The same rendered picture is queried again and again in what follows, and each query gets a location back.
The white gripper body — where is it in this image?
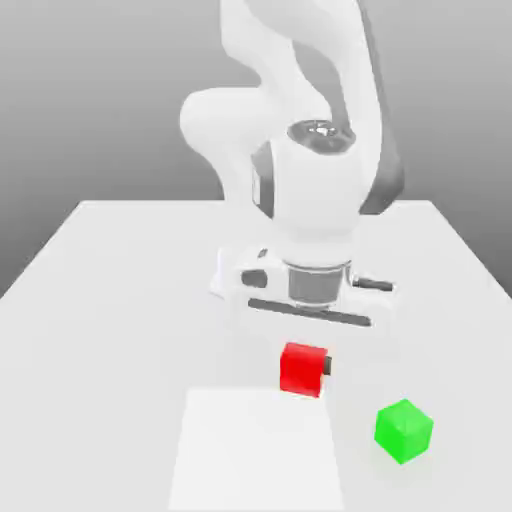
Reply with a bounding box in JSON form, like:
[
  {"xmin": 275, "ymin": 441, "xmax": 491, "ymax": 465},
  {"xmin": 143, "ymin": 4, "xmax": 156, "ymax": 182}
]
[{"xmin": 222, "ymin": 294, "xmax": 396, "ymax": 336}]

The small red cube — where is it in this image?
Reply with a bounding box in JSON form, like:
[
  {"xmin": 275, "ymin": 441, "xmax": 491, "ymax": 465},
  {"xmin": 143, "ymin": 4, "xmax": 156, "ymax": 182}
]
[{"xmin": 278, "ymin": 341, "xmax": 330, "ymax": 400}]

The small green cube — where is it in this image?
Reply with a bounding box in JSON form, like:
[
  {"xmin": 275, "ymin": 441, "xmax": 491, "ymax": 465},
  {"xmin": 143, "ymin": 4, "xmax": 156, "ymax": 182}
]
[{"xmin": 373, "ymin": 398, "xmax": 436, "ymax": 466}]

